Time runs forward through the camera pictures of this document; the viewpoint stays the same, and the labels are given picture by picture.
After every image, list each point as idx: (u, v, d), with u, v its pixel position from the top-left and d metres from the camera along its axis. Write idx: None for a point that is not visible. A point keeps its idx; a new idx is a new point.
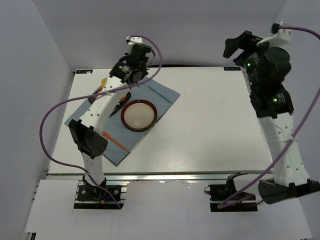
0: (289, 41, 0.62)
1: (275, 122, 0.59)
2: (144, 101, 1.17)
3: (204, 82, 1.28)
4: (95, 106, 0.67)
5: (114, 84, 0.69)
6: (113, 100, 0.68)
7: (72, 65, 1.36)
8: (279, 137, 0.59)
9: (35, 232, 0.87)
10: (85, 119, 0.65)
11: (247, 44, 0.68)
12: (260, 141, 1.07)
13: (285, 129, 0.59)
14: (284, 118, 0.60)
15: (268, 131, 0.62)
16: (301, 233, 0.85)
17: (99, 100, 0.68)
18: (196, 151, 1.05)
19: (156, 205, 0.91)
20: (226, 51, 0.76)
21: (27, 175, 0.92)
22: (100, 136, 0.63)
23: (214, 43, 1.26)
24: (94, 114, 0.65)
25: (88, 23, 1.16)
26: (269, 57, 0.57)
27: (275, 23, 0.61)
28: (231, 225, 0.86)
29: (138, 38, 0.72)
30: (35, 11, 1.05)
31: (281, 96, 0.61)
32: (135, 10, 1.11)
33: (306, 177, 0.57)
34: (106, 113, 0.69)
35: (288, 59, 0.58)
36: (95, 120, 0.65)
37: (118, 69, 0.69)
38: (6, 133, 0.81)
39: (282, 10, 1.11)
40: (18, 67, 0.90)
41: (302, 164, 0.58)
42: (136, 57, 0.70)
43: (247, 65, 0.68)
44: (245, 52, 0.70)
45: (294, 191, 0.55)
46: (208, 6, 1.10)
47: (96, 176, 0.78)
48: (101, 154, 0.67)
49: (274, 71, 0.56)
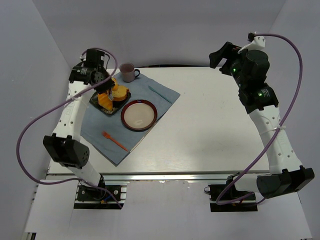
0: (263, 46, 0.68)
1: (262, 113, 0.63)
2: (143, 101, 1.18)
3: (204, 82, 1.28)
4: (65, 116, 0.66)
5: (77, 88, 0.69)
6: (80, 104, 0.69)
7: (73, 65, 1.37)
8: (268, 126, 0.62)
9: (35, 232, 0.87)
10: (60, 130, 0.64)
11: (230, 53, 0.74)
12: (259, 142, 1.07)
13: (273, 120, 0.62)
14: (270, 109, 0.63)
15: (260, 124, 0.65)
16: (301, 233, 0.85)
17: (67, 109, 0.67)
18: (196, 150, 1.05)
19: (156, 205, 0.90)
20: (212, 63, 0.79)
21: (27, 175, 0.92)
22: (80, 145, 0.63)
23: (213, 43, 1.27)
24: (67, 122, 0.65)
25: (88, 23, 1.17)
26: (249, 57, 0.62)
27: (250, 33, 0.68)
28: (232, 225, 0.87)
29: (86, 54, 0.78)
30: (35, 11, 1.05)
31: (265, 91, 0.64)
32: (134, 10, 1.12)
33: (299, 164, 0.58)
34: (78, 119, 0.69)
35: (267, 58, 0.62)
36: (71, 128, 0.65)
37: (78, 73, 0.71)
38: (6, 132, 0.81)
39: (282, 10, 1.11)
40: (18, 66, 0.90)
41: (293, 151, 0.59)
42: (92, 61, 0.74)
43: (233, 70, 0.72)
44: (229, 60, 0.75)
45: (288, 176, 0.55)
46: (207, 6, 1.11)
47: (90, 178, 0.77)
48: (86, 161, 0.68)
49: (255, 69, 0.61)
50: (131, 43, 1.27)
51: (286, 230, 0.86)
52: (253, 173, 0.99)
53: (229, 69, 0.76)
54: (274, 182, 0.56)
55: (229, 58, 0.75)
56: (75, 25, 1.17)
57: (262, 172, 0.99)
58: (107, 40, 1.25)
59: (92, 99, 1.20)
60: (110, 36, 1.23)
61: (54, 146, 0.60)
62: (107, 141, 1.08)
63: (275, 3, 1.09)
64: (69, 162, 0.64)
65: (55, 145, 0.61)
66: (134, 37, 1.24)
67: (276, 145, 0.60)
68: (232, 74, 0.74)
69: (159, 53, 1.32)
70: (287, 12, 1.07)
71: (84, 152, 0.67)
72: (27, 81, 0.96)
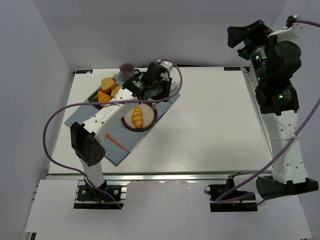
0: (298, 36, 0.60)
1: (278, 119, 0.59)
2: None
3: (204, 82, 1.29)
4: (101, 114, 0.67)
5: (124, 96, 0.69)
6: (120, 110, 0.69)
7: (73, 65, 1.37)
8: (282, 134, 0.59)
9: (35, 232, 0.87)
10: (89, 124, 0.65)
11: (257, 34, 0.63)
12: (260, 141, 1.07)
13: (288, 127, 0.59)
14: (288, 114, 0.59)
15: (272, 129, 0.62)
16: (301, 234, 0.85)
17: (106, 108, 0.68)
18: (197, 150, 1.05)
19: (156, 205, 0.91)
20: (231, 38, 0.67)
21: (27, 174, 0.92)
22: (99, 146, 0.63)
23: (214, 43, 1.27)
24: (98, 121, 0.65)
25: (88, 23, 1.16)
26: (278, 51, 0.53)
27: (291, 16, 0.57)
28: (232, 225, 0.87)
29: (168, 63, 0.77)
30: (35, 12, 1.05)
31: (287, 93, 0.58)
32: (134, 11, 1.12)
33: (305, 176, 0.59)
34: (111, 122, 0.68)
35: (299, 55, 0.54)
36: (98, 127, 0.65)
37: (132, 84, 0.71)
38: (6, 132, 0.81)
39: (282, 10, 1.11)
40: (18, 66, 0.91)
41: (302, 163, 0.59)
42: (150, 75, 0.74)
43: (256, 58, 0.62)
44: (253, 44, 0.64)
45: (291, 189, 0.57)
46: (207, 6, 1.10)
47: (94, 179, 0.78)
48: (97, 162, 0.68)
49: (282, 68, 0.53)
50: (131, 43, 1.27)
51: (286, 230, 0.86)
52: (254, 173, 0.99)
53: (250, 54, 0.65)
54: (275, 190, 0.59)
55: (252, 41, 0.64)
56: (75, 25, 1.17)
57: (262, 171, 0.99)
58: (107, 40, 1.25)
59: (91, 98, 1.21)
60: (110, 35, 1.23)
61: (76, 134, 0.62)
62: (107, 141, 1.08)
63: (275, 3, 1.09)
64: (82, 155, 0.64)
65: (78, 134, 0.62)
66: (135, 37, 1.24)
67: (286, 155, 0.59)
68: (251, 61, 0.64)
69: (159, 53, 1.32)
70: (288, 12, 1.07)
71: (100, 154, 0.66)
72: (27, 81, 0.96)
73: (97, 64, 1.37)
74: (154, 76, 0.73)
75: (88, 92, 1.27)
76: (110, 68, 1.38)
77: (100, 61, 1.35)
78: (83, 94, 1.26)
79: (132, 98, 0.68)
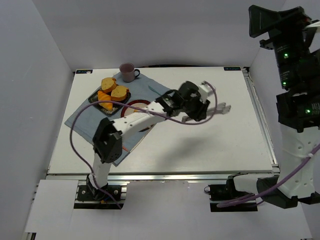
0: None
1: (298, 136, 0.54)
2: (144, 101, 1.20)
3: (204, 82, 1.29)
4: (131, 117, 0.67)
5: (155, 108, 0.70)
6: (148, 120, 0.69)
7: (73, 65, 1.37)
8: (298, 151, 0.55)
9: (35, 232, 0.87)
10: (118, 122, 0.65)
11: (291, 25, 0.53)
12: (260, 142, 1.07)
13: (307, 145, 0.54)
14: (309, 132, 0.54)
15: (288, 142, 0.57)
16: (301, 234, 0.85)
17: (137, 114, 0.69)
18: (197, 150, 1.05)
19: (156, 205, 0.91)
20: (254, 26, 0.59)
21: (27, 174, 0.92)
22: (119, 146, 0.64)
23: (214, 43, 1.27)
24: (127, 122, 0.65)
25: (88, 23, 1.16)
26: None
27: None
28: (232, 225, 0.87)
29: (208, 87, 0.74)
30: (35, 12, 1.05)
31: (316, 107, 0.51)
32: (134, 11, 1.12)
33: (311, 191, 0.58)
34: (137, 128, 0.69)
35: None
36: (126, 128, 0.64)
37: (163, 100, 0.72)
38: (5, 132, 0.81)
39: (282, 10, 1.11)
40: (18, 66, 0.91)
41: (311, 179, 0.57)
42: (180, 95, 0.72)
43: (284, 56, 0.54)
44: (281, 36, 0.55)
45: (294, 202, 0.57)
46: (207, 6, 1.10)
47: (99, 179, 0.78)
48: (110, 161, 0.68)
49: None
50: (131, 43, 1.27)
51: (286, 230, 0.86)
52: (254, 173, 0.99)
53: (276, 49, 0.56)
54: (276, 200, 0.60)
55: (281, 31, 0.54)
56: (75, 25, 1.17)
57: (262, 171, 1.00)
58: (107, 40, 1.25)
59: (91, 99, 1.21)
60: (110, 35, 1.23)
61: (104, 129, 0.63)
62: None
63: (275, 3, 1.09)
64: (100, 150, 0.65)
65: (106, 129, 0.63)
66: (135, 37, 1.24)
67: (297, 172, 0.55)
68: (276, 58, 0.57)
69: (159, 53, 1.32)
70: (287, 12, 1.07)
71: (116, 154, 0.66)
72: (27, 81, 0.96)
73: (97, 64, 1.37)
74: (184, 97, 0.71)
75: (88, 91, 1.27)
76: (110, 68, 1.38)
77: (100, 61, 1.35)
78: (83, 95, 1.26)
79: (162, 112, 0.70)
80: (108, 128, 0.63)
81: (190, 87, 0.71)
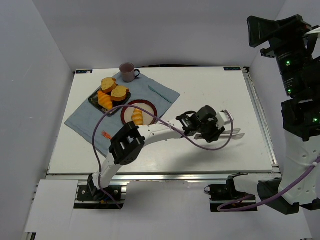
0: None
1: (303, 144, 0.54)
2: (144, 101, 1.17)
3: (204, 82, 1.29)
4: (155, 127, 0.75)
5: (176, 124, 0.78)
6: (167, 133, 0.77)
7: (73, 65, 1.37)
8: (302, 159, 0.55)
9: (35, 232, 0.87)
10: (142, 129, 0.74)
11: (292, 33, 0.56)
12: (260, 142, 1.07)
13: (312, 154, 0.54)
14: (315, 141, 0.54)
15: (293, 151, 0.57)
16: (301, 234, 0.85)
17: (160, 125, 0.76)
18: (197, 150, 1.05)
19: (156, 205, 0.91)
20: (254, 36, 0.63)
21: (27, 174, 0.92)
22: (137, 152, 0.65)
23: (214, 43, 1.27)
24: (150, 131, 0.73)
25: (88, 23, 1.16)
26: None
27: None
28: (231, 225, 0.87)
29: (227, 118, 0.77)
30: (35, 12, 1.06)
31: None
32: (134, 11, 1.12)
33: (313, 197, 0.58)
34: (158, 138, 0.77)
35: None
36: (148, 135, 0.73)
37: (183, 119, 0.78)
38: (6, 132, 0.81)
39: (282, 10, 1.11)
40: (18, 66, 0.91)
41: (313, 187, 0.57)
42: (199, 118, 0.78)
43: (286, 63, 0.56)
44: (283, 44, 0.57)
45: (294, 208, 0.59)
46: (207, 6, 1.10)
47: (104, 179, 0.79)
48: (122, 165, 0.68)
49: None
50: (131, 43, 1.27)
51: (286, 230, 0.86)
52: (254, 173, 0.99)
53: (278, 56, 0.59)
54: (277, 205, 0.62)
55: (281, 40, 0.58)
56: (75, 26, 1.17)
57: (262, 171, 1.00)
58: (107, 40, 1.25)
59: (91, 99, 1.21)
60: (110, 36, 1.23)
61: (128, 131, 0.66)
62: (107, 141, 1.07)
63: (275, 3, 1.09)
64: (117, 151, 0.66)
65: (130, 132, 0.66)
66: (135, 37, 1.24)
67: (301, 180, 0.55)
68: (280, 66, 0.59)
69: (159, 53, 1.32)
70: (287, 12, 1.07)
71: (131, 160, 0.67)
72: (27, 81, 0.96)
73: (97, 64, 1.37)
74: (201, 119, 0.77)
75: (88, 92, 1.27)
76: (110, 68, 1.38)
77: (100, 61, 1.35)
78: (83, 95, 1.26)
79: (181, 130, 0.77)
80: (132, 132, 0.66)
81: (210, 113, 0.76)
